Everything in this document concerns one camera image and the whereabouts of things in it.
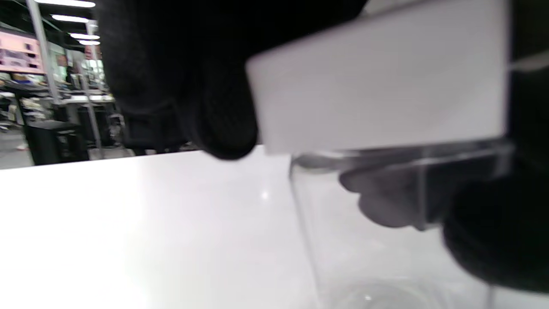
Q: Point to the person's left hand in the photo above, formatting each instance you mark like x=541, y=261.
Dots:
x=180, y=64

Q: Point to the white square jar lid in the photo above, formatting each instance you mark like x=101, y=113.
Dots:
x=377, y=77

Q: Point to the clear square coffee jar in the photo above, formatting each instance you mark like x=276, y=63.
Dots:
x=386, y=266

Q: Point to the ceiling light tube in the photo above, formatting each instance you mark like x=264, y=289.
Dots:
x=83, y=36
x=64, y=3
x=70, y=18

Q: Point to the black cabinet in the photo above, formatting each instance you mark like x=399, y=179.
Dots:
x=53, y=141

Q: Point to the pink wall panel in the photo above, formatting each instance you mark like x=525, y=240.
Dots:
x=19, y=53

